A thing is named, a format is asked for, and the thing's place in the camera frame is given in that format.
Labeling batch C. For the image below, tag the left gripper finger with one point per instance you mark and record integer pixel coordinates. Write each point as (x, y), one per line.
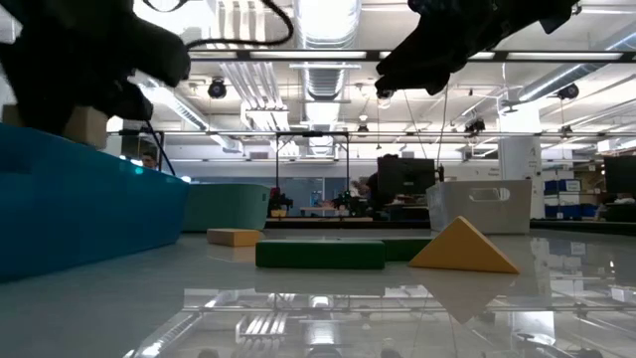
(129, 102)
(47, 104)

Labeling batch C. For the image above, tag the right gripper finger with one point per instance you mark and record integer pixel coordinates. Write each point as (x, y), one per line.
(402, 78)
(437, 82)

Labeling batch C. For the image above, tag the natural wooden block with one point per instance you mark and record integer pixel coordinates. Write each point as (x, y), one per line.
(89, 126)

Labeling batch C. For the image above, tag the blue plastic bin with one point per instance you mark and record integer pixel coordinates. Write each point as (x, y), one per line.
(74, 209)

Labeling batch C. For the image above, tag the green wooden block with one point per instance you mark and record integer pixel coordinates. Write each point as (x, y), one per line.
(405, 250)
(320, 254)

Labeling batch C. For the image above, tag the orange triangular wooden block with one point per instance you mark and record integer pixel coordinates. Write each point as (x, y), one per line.
(464, 251)

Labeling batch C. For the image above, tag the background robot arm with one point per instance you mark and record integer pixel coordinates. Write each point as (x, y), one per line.
(278, 203)
(348, 201)

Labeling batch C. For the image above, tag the person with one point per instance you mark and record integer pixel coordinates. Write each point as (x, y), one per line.
(149, 160)
(370, 191)

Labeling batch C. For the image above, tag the overhead LED light bar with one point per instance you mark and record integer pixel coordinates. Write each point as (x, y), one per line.
(308, 54)

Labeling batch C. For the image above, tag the black computer monitor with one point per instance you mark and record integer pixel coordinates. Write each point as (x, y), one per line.
(621, 176)
(412, 176)

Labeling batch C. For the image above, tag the white pillar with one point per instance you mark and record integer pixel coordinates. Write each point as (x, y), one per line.
(519, 159)

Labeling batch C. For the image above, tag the white plastic bin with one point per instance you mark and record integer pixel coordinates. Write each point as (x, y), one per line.
(477, 214)

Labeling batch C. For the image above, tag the teal plastic bin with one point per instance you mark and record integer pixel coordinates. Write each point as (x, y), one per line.
(223, 209)

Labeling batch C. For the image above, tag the blue storage bins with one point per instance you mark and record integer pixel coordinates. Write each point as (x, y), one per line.
(569, 199)

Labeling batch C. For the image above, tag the silver ventilation duct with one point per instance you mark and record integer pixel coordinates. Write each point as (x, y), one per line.
(325, 79)

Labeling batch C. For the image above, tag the black background frame stand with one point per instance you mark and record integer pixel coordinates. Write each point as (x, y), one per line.
(312, 133)

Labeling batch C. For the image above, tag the silver duct pipe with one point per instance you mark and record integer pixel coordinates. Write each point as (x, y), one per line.
(571, 74)

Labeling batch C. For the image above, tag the black aluminium table frame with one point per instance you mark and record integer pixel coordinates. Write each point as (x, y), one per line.
(348, 225)

